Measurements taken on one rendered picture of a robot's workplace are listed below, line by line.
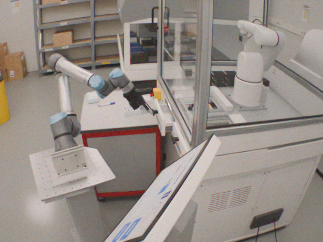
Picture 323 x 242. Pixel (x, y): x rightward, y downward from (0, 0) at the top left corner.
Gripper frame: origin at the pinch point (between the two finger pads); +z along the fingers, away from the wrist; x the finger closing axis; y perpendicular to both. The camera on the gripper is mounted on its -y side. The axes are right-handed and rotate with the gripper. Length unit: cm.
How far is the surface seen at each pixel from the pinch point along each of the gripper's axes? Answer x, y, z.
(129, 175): -11, 47, 40
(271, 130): 55, -51, 19
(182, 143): 39.6, -8.7, 4.3
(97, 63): -367, 88, 35
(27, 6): -415, 139, -172
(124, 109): -28.0, 19.2, 1.0
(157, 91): -29.6, -7.0, 5.6
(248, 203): 54, -19, 64
